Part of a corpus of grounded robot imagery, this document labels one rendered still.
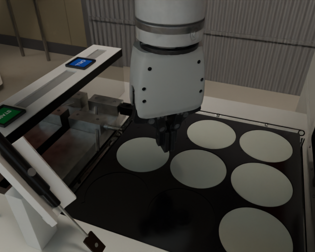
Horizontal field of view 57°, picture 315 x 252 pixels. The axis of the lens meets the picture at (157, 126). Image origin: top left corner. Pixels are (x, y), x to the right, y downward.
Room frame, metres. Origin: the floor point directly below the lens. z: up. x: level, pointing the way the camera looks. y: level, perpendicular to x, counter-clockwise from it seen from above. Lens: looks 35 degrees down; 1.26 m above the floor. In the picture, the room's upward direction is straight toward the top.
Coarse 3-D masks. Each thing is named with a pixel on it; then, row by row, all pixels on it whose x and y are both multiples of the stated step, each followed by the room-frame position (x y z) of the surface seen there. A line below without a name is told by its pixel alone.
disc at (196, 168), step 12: (180, 156) 0.41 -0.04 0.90; (192, 156) 0.41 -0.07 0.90; (204, 156) 0.41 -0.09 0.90; (216, 156) 0.41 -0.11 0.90; (180, 168) 0.38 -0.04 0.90; (192, 168) 0.38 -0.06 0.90; (204, 168) 0.38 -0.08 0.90; (216, 168) 0.38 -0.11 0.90; (180, 180) 0.35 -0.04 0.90; (192, 180) 0.35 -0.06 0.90; (204, 180) 0.35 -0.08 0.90; (216, 180) 0.35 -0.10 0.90
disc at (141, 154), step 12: (132, 144) 0.45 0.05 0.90; (144, 144) 0.45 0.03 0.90; (156, 144) 0.45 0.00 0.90; (120, 156) 0.41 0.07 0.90; (132, 156) 0.41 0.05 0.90; (144, 156) 0.41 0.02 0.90; (156, 156) 0.41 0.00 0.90; (168, 156) 0.41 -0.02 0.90; (132, 168) 0.38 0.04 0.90; (144, 168) 0.38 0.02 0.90; (156, 168) 0.38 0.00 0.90
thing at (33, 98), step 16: (96, 48) 0.81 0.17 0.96; (112, 48) 0.81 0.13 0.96; (64, 64) 0.70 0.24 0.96; (96, 64) 0.70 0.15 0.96; (48, 80) 0.60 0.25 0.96; (64, 80) 0.60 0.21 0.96; (16, 96) 0.53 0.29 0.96; (32, 96) 0.54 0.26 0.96; (48, 96) 0.53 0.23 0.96; (32, 112) 0.47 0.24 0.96; (0, 128) 0.42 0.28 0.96
